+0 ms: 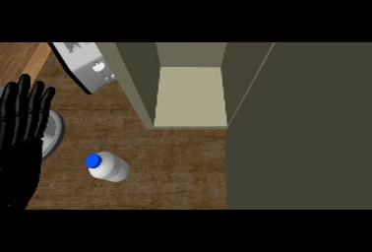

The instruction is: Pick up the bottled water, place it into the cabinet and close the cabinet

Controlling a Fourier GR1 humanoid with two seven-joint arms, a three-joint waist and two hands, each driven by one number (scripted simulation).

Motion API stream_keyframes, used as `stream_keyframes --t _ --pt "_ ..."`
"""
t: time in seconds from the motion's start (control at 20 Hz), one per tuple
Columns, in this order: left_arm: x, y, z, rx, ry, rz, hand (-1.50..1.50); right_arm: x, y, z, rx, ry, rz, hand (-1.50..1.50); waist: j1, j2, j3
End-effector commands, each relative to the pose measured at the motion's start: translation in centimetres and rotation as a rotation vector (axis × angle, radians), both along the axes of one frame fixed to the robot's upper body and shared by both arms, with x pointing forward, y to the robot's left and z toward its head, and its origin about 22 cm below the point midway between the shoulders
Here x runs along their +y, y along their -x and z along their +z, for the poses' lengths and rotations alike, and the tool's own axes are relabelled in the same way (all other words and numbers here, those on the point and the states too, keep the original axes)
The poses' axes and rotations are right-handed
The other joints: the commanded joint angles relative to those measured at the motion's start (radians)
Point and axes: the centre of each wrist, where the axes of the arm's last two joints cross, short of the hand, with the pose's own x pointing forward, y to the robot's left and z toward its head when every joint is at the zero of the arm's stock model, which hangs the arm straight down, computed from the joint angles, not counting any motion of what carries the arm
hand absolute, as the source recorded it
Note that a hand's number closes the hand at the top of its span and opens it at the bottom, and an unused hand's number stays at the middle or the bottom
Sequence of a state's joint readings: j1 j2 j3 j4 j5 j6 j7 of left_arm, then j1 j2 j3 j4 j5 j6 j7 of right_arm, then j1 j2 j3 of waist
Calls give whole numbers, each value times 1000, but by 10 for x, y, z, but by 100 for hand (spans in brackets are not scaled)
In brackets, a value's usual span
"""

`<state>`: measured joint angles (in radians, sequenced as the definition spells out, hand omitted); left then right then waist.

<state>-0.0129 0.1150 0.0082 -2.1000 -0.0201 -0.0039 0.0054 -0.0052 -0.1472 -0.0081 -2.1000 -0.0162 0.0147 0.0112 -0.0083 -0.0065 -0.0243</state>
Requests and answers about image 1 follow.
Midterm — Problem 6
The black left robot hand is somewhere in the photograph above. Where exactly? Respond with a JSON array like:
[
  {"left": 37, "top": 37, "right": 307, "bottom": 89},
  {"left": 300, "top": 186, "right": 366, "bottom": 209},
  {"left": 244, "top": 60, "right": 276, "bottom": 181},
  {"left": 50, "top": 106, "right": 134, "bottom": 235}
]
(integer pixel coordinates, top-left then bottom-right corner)
[{"left": 0, "top": 74, "right": 56, "bottom": 211}]

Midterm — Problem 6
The olive open cabinet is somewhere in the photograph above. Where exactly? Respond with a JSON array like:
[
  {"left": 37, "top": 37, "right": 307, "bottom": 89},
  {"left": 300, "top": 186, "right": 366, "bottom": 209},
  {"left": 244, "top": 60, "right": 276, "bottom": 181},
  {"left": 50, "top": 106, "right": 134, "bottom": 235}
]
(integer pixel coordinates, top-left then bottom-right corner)
[{"left": 94, "top": 41, "right": 276, "bottom": 130}]

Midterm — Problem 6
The grey round plate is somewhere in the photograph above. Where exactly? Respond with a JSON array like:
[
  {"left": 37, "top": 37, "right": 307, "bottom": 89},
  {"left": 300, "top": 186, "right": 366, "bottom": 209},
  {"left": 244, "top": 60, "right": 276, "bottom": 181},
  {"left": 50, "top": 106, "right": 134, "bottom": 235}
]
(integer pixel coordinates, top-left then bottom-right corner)
[{"left": 40, "top": 109, "right": 66, "bottom": 161}]

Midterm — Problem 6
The white bottle with blue cap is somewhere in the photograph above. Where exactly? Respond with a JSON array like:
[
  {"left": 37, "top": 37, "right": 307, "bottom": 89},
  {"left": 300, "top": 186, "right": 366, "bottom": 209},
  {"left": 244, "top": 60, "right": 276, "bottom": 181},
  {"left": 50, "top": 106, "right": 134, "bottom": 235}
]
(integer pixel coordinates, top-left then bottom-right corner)
[{"left": 84, "top": 151, "right": 131, "bottom": 183}]

